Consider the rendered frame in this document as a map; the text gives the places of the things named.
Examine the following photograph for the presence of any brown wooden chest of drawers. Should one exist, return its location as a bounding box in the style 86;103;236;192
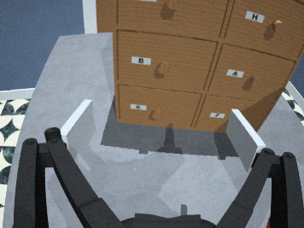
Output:
113;0;304;133

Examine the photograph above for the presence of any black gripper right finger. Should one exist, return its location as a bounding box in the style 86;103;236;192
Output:
215;109;304;228

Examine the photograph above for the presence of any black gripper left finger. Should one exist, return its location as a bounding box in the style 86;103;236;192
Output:
12;100;125;228

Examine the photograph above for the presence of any brown wooden drawer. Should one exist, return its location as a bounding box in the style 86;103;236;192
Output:
208;43;295;101
118;0;228;38
224;0;304;58
195;94;272;131
119;85;201;128
118;30;216;91

